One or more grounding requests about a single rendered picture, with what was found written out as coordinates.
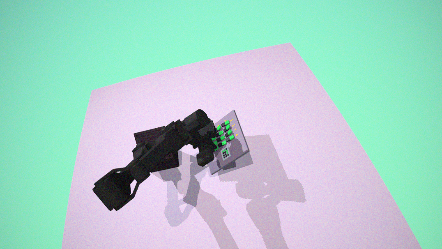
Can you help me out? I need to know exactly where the grey switch panel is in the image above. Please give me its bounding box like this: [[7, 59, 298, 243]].
[[208, 110, 250, 175]]

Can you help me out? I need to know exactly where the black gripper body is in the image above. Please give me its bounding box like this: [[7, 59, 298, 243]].
[[186, 132, 214, 167]]

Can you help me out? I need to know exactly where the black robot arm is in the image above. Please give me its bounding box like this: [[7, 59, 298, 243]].
[[92, 109, 217, 211]]

